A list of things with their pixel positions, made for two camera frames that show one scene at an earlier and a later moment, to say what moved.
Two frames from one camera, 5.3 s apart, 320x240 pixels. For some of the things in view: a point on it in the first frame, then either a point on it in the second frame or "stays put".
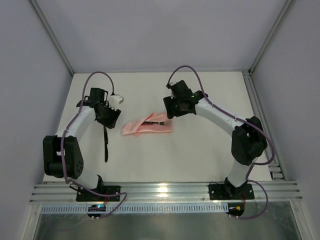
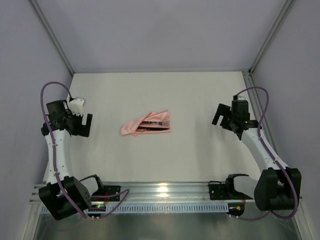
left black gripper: [109, 116] to [81, 125]
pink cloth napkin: [136, 127] stays put
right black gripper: [169, 107] to [223, 119]
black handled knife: [106, 142] to [152, 128]
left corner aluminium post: [50, 32] stays put
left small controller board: [95, 210] stays put
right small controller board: [236, 209] stays put
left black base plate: [82, 195] stays put
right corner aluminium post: [288, 5] stays put
